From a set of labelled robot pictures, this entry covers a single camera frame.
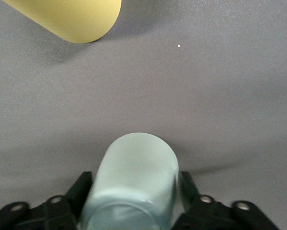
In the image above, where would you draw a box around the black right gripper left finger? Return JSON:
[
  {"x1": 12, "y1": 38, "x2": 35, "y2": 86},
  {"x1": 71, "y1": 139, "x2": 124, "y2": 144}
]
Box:
[{"x1": 0, "y1": 171, "x2": 94, "y2": 230}]

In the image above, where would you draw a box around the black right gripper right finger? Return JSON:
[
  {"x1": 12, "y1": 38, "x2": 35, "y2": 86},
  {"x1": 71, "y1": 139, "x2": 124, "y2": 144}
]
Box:
[{"x1": 173, "y1": 171, "x2": 282, "y2": 230}]

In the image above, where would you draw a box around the pale green plastic cup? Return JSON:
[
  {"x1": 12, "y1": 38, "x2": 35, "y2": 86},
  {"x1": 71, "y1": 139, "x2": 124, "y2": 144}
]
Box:
[{"x1": 77, "y1": 132, "x2": 180, "y2": 230}]

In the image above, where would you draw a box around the yellow plastic cup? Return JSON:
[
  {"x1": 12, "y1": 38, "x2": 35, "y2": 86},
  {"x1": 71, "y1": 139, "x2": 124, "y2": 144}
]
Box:
[{"x1": 1, "y1": 0, "x2": 123, "y2": 44}]

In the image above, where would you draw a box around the dark grey table mat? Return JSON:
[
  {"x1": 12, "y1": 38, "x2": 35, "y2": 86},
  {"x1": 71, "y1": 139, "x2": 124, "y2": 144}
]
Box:
[{"x1": 0, "y1": 0, "x2": 287, "y2": 230}]

